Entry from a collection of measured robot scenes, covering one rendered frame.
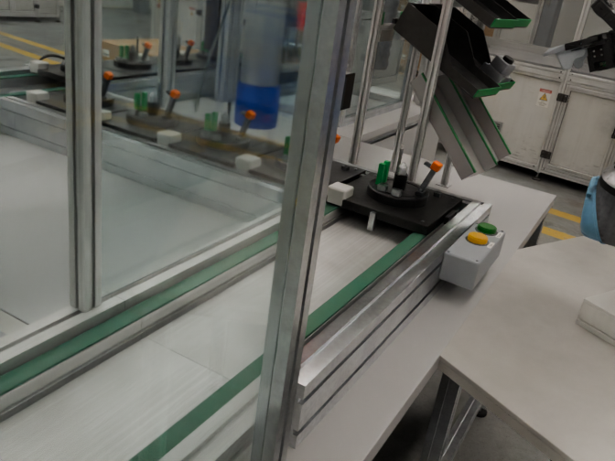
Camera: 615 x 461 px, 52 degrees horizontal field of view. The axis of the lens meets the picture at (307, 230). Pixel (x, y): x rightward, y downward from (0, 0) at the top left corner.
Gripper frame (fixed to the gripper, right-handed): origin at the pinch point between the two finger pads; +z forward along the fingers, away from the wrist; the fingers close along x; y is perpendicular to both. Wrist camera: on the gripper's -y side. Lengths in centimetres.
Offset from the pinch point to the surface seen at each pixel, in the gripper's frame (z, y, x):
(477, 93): 11.4, 6.7, -21.0
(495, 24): 4.9, -7.6, -19.8
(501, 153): 20.3, 23.3, 6.5
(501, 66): 13.5, 0.5, -0.1
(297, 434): 1, 47, -110
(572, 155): 119, 60, 358
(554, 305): -6, 52, -40
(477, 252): 2, 38, -52
